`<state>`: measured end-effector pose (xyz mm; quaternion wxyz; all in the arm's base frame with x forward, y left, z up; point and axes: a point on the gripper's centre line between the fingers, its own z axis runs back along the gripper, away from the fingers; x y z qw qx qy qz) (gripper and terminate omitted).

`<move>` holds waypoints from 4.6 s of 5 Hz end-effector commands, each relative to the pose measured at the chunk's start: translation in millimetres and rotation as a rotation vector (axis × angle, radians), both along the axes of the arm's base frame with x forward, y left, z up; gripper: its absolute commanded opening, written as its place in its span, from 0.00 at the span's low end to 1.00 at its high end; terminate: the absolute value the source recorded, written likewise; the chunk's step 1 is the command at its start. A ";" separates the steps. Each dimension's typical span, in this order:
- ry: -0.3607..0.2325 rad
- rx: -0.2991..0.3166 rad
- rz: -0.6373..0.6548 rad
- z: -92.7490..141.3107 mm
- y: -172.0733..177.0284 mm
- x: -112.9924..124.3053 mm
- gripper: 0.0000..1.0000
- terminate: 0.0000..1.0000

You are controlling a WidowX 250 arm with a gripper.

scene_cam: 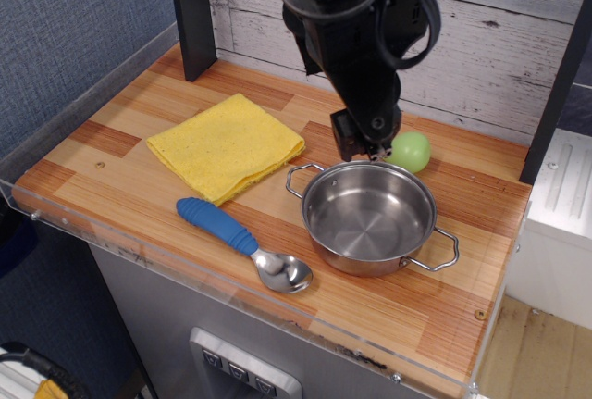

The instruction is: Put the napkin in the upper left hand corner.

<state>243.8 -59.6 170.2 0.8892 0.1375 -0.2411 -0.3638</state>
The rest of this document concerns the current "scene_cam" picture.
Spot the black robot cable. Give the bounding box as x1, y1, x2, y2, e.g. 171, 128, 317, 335
374, 0, 443, 71

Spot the blue handled metal spoon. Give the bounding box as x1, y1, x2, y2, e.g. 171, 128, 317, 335
176, 197, 314, 293

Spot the white aluminium box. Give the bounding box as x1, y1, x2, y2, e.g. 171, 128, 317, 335
506, 129, 591, 329

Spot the clear acrylic table guard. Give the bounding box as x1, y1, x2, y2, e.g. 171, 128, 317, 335
1, 38, 530, 398

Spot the stainless steel pot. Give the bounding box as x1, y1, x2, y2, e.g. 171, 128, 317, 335
286, 160, 460, 277

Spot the black right frame post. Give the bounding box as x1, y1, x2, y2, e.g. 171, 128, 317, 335
519, 0, 591, 185

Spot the silver button control panel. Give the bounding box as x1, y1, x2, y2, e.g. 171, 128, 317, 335
189, 327, 303, 398

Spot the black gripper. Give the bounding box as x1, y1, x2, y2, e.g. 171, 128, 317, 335
319, 46, 401, 162

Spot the yellow cloth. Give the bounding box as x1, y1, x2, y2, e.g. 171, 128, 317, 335
147, 94, 305, 206

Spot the green plastic pear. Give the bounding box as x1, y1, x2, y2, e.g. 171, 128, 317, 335
384, 131, 431, 173

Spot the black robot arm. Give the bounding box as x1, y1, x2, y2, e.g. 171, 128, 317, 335
282, 0, 441, 161

